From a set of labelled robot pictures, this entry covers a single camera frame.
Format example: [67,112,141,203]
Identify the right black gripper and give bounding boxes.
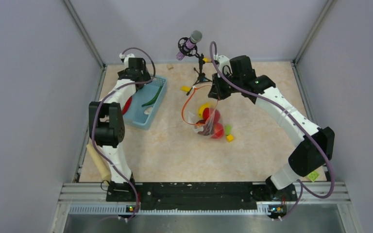
[208,70,242,100]

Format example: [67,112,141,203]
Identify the clear zip top bag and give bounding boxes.
[181,84,225,139]

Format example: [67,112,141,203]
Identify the yellow toy squash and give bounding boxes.
[198,102,210,119]

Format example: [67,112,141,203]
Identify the green toy pepper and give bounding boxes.
[141,86,163,107]

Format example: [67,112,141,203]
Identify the red toy chili pepper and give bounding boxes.
[122,97,133,115]

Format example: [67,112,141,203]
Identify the white toy garlic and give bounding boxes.
[144,107,153,116]

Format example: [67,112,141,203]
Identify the red toy apple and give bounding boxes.
[211,122,225,139]

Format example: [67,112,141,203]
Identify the red toy tomato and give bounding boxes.
[203,108,221,123]

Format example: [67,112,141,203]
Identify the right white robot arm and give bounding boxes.
[208,54,335,200]

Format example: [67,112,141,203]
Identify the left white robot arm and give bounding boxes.
[89,54,151,201]

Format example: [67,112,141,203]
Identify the yellow rectangular block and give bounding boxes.
[181,86,191,92]

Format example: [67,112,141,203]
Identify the green toy block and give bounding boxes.
[224,124,232,136]

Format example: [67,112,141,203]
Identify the light blue plastic basket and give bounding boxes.
[123,76,168,130]

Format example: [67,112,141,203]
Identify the black tripod mic stand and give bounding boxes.
[193,53,212,86]

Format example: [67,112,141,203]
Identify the small yellow toy cube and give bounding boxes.
[226,134,234,142]

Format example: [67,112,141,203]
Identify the purple microphone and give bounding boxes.
[176,30,203,61]

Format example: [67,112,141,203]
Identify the cream toy cylinder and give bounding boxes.
[86,143,111,182]

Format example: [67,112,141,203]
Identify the green lego plate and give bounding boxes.
[307,170,320,182]

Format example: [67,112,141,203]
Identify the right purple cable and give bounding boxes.
[209,41,336,210]

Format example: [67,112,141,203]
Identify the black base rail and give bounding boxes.
[106,182,297,211]

